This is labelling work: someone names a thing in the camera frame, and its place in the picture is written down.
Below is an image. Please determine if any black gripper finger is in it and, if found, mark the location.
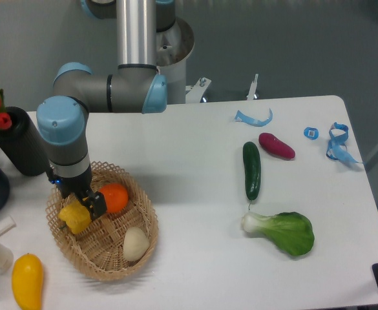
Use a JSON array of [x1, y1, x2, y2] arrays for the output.
[[88, 202, 100, 221]]

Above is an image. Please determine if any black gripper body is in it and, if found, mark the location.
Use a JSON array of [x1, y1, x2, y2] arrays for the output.
[[46, 165, 107, 215]]

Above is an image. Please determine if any yellow bell pepper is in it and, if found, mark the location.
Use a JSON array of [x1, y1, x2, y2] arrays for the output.
[[58, 200, 92, 234]]

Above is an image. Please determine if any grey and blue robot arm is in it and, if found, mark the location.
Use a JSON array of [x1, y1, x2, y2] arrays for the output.
[[36, 1, 175, 220]]

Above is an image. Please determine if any woven wicker basket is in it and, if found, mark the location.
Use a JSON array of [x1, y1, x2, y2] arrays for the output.
[[46, 161, 158, 281]]

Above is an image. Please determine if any orange fruit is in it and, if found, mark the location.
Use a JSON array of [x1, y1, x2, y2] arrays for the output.
[[98, 183, 129, 213]]

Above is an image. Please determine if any black ribbed vase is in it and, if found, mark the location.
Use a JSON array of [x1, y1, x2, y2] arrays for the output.
[[0, 107, 50, 176]]

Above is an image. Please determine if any small white block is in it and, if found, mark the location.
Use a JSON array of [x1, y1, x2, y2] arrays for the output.
[[0, 216, 16, 236]]

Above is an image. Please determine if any yellow mango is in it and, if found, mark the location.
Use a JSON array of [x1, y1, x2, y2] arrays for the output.
[[11, 253, 44, 310]]

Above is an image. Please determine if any green cucumber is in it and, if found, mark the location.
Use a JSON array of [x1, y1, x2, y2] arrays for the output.
[[242, 141, 262, 202]]

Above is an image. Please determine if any curved blue tape strip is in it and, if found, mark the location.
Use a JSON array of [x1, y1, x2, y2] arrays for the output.
[[234, 109, 273, 127]]

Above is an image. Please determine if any purple sweet potato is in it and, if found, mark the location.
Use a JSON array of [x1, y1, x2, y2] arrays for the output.
[[258, 132, 295, 160]]

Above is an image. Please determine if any green bok choy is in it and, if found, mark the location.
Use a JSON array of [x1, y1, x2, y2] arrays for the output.
[[241, 211, 315, 256]]

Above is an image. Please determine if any tangled blue tape strip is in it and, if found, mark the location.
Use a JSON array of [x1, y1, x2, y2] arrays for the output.
[[326, 122, 362, 165]]

